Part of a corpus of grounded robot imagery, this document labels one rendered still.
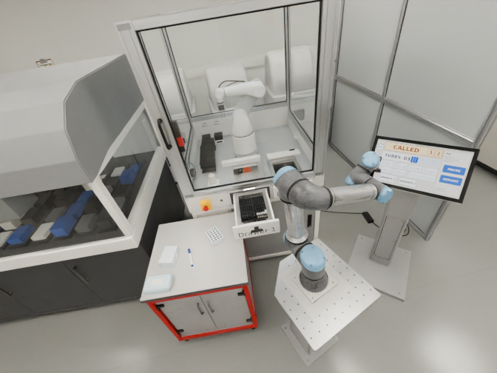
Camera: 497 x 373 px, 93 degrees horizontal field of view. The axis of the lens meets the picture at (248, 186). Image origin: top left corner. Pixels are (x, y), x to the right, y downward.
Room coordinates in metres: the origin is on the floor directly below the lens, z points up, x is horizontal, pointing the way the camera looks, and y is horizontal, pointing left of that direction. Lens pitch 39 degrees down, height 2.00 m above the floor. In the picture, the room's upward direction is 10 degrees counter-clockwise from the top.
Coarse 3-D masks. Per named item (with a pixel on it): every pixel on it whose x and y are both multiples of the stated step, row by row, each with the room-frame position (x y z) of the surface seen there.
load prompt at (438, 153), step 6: (390, 144) 1.23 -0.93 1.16; (396, 144) 1.21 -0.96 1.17; (402, 144) 1.20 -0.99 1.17; (390, 150) 1.21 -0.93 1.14; (396, 150) 1.19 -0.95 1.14; (402, 150) 1.17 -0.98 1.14; (408, 150) 1.16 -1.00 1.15; (414, 150) 1.14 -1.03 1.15; (420, 150) 1.13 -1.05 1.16; (426, 150) 1.11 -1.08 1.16; (432, 150) 1.10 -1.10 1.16; (438, 150) 1.08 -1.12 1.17; (432, 156) 1.07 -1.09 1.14; (438, 156) 1.06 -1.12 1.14
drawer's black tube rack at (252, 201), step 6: (240, 198) 1.26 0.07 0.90; (246, 198) 1.25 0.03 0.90; (252, 198) 1.27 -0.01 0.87; (258, 198) 1.23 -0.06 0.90; (240, 204) 1.20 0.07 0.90; (246, 204) 1.22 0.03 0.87; (252, 204) 1.18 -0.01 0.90; (258, 204) 1.17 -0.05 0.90; (264, 204) 1.16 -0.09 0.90; (240, 210) 1.14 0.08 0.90; (246, 210) 1.13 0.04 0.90; (252, 210) 1.12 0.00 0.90; (258, 210) 1.12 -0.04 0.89; (264, 210) 1.10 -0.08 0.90; (240, 216) 1.09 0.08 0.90
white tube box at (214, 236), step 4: (212, 228) 1.12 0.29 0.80; (216, 228) 1.11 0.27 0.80; (208, 232) 1.08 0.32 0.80; (212, 232) 1.08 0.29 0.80; (216, 232) 1.07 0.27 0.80; (208, 236) 1.05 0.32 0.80; (212, 236) 1.05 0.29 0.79; (216, 236) 1.04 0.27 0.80; (220, 236) 1.04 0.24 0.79; (212, 240) 1.01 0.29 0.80; (216, 240) 1.02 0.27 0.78; (220, 240) 1.01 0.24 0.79; (224, 240) 1.02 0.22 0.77; (212, 244) 0.99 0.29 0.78; (216, 244) 1.00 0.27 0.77
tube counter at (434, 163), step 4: (404, 156) 1.14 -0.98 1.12; (408, 156) 1.13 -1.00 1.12; (412, 156) 1.12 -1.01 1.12; (416, 156) 1.11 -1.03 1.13; (404, 160) 1.13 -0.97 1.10; (408, 160) 1.12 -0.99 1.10; (412, 160) 1.11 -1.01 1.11; (416, 160) 1.10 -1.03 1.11; (420, 160) 1.09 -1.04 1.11; (424, 160) 1.08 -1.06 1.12; (428, 160) 1.07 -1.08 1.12; (432, 160) 1.06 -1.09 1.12; (436, 160) 1.05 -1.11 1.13; (424, 164) 1.06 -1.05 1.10; (428, 164) 1.05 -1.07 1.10; (432, 164) 1.04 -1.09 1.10; (436, 164) 1.03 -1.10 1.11
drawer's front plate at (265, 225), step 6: (258, 222) 0.98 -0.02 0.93; (264, 222) 0.97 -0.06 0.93; (270, 222) 0.97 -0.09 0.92; (276, 222) 0.97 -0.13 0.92; (234, 228) 0.97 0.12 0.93; (240, 228) 0.97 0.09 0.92; (246, 228) 0.97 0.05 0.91; (252, 228) 0.97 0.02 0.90; (264, 228) 0.97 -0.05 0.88; (270, 228) 0.97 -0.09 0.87; (276, 228) 0.97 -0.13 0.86; (234, 234) 0.97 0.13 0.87; (240, 234) 0.97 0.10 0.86; (246, 234) 0.97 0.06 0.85; (252, 234) 0.97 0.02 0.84; (258, 234) 0.97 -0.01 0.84; (264, 234) 0.97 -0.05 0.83
